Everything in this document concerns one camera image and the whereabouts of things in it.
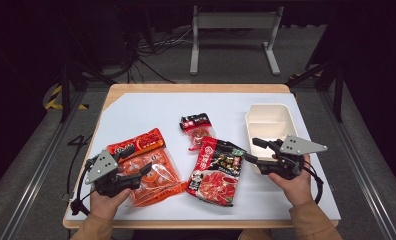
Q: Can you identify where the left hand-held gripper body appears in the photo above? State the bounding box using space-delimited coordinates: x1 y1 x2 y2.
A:
84 149 134 198

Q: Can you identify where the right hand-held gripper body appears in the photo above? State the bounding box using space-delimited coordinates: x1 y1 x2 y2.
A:
259 134 329 180

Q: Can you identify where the large orange food packet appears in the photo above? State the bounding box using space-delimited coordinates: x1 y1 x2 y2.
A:
106 127 189 208

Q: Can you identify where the white plastic container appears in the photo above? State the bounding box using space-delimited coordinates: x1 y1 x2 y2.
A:
244 103 304 175

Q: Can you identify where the red and black food packet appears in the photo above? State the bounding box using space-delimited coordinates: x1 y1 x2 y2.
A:
185 135 248 208

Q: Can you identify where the person's left hand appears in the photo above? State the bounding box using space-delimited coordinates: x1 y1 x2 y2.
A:
90 188 133 221

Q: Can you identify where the person's right hand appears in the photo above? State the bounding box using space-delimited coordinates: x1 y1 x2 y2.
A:
268 153 314 207

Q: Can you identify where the white table mat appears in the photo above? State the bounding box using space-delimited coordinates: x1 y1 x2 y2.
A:
65 92 341 222

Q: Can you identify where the small red sauce packet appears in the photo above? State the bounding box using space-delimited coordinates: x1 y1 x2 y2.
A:
179 112 217 152

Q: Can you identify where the black metal stand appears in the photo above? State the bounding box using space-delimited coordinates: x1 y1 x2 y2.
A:
285 59 346 123
57 49 118 123

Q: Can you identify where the black and yellow tape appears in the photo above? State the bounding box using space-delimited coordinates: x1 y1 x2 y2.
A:
45 84 89 111

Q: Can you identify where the wooden table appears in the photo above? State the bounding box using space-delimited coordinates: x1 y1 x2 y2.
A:
62 83 341 230

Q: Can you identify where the grey metal stand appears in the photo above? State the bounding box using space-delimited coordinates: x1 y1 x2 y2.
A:
189 4 285 76

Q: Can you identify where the left hand-held gripper cable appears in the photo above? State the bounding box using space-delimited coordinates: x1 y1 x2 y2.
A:
69 159 98 216

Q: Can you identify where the hand-held gripper cable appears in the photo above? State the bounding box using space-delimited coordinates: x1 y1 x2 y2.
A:
69 159 98 216
301 159 325 205

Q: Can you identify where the right hand-held gripper cable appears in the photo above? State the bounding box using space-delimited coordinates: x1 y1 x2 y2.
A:
301 159 325 205

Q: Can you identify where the aluminium floor rail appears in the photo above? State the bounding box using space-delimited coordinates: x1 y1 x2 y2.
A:
319 89 396 240
0 89 87 240

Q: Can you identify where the bundle of floor cables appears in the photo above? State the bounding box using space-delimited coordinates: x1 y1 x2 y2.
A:
112 26 194 84

